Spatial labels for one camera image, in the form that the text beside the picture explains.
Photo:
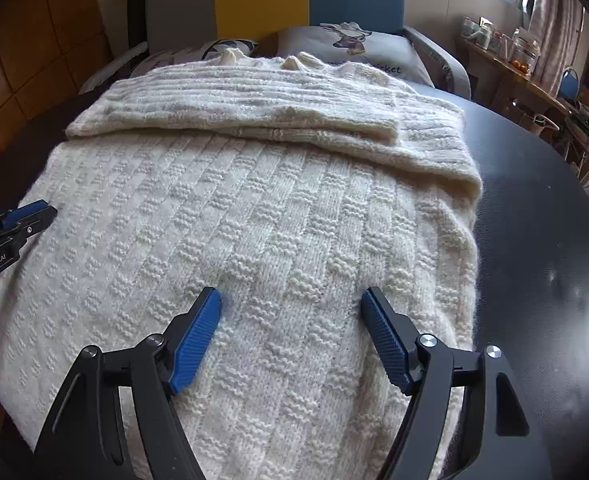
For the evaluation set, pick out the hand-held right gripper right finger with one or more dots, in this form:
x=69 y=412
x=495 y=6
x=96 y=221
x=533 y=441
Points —
x=384 y=335

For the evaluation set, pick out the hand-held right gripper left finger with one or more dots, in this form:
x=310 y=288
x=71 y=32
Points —
x=197 y=340

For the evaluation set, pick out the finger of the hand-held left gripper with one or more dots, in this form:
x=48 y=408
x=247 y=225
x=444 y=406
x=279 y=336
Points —
x=24 y=212

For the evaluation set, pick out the white knit sweater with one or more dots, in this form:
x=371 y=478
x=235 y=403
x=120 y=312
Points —
x=254 y=210

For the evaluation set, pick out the white triangle pattern pillow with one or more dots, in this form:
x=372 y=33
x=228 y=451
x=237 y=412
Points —
x=184 y=55

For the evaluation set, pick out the grey deer print pillow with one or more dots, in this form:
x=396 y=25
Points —
x=389 y=50

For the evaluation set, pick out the wooden side desk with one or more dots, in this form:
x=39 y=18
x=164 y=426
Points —
x=524 y=82

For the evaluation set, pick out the row of glass jars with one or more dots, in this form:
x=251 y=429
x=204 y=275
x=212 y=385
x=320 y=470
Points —
x=499 y=42

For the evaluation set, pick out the beige curtain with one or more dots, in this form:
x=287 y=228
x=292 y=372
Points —
x=554 y=25

